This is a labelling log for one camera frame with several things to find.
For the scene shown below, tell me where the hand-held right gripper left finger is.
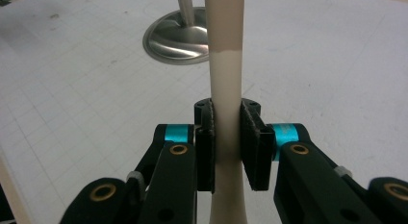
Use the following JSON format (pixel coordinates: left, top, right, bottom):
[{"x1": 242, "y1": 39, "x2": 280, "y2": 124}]
[{"x1": 153, "y1": 97, "x2": 217, "y2": 194}]

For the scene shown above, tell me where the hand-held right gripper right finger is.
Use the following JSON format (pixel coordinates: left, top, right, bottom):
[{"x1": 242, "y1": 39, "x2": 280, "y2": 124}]
[{"x1": 239, "y1": 98, "x2": 311, "y2": 191}]

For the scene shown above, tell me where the steel utensil rack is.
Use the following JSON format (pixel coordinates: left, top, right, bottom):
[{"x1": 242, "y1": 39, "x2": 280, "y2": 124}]
[{"x1": 141, "y1": 0, "x2": 210, "y2": 66}]

